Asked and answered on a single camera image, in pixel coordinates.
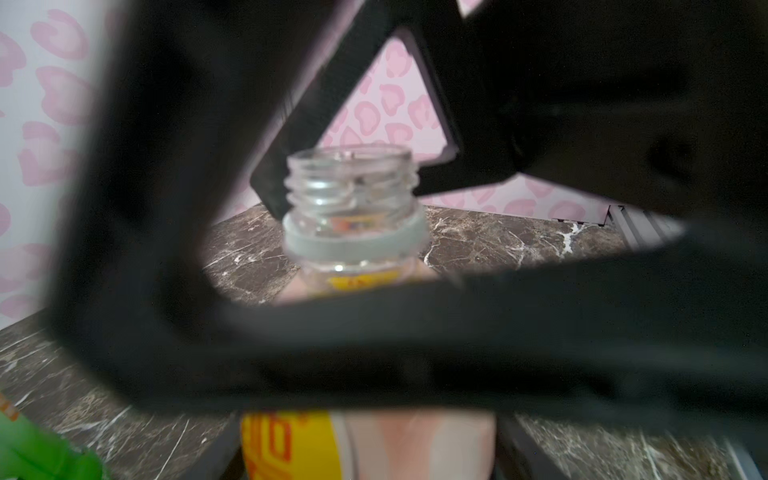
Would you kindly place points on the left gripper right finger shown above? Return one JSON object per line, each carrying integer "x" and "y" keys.
{"x": 660, "y": 104}

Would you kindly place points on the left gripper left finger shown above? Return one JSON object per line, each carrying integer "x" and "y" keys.
{"x": 671, "y": 338}

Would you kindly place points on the pink drink bottle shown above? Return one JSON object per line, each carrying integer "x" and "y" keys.
{"x": 355, "y": 224}

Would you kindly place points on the green soda bottle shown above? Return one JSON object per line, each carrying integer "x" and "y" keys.
{"x": 30, "y": 452}

